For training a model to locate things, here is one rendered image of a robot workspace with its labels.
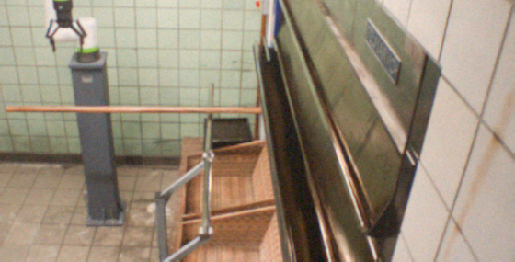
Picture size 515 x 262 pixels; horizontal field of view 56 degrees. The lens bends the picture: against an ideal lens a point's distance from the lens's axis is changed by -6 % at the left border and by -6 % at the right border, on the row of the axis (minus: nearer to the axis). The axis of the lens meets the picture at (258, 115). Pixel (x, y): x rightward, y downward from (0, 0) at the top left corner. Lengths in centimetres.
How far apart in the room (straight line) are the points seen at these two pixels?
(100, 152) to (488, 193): 288
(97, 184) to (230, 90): 120
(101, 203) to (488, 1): 316
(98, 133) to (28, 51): 100
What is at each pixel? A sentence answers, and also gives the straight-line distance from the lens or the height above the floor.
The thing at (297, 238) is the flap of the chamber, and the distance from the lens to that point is 143.
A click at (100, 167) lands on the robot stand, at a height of 47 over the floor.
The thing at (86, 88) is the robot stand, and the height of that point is 104.
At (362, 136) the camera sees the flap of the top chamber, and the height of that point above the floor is 180.
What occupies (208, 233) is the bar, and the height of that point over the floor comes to 117.
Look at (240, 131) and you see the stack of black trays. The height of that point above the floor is 78.
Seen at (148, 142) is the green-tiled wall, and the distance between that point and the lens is 408.
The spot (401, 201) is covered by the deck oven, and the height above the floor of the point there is 183.
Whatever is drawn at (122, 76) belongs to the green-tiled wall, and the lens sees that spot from 384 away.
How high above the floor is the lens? 237
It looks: 29 degrees down
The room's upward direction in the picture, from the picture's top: 4 degrees clockwise
